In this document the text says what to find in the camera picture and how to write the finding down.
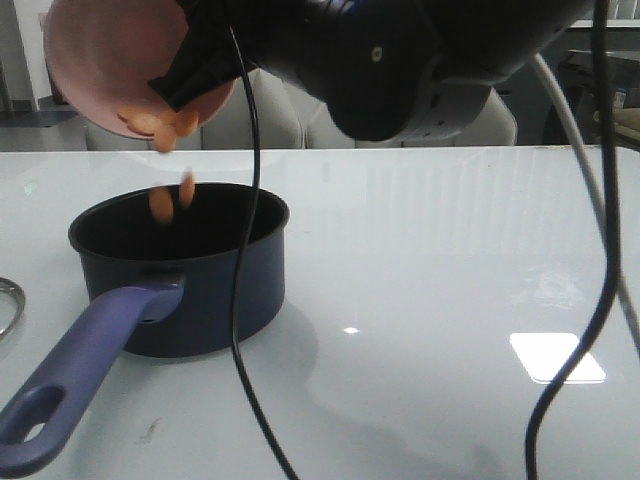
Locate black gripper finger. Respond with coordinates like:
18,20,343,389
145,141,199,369
147,29,250,111

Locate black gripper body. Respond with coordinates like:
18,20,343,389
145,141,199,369
182,1,436,141

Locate orange ham slices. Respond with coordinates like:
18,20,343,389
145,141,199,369
116,105,200,226

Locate pink bowl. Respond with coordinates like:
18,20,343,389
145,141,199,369
44,1,235,139

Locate glass pot lid blue knob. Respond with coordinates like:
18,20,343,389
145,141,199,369
1,278,26,340

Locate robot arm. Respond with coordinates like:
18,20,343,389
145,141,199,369
150,1,591,142

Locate left grey upholstered chair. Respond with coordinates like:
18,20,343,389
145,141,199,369
85,70,304,151

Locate grey upholstered chair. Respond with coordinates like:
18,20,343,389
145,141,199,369
305,90,517,149
85,70,304,151

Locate right grey upholstered chair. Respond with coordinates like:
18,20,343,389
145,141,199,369
305,90,517,149

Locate grey kitchen counter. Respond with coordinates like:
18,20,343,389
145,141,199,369
489,18,640,146

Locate dark appliance with glass door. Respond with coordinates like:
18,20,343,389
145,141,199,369
545,49,639,144

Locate beige cushion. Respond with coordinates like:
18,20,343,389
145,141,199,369
613,107,640,150

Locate white cable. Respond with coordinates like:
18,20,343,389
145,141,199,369
532,52,640,361

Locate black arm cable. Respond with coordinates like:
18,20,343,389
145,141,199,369
524,0,623,480

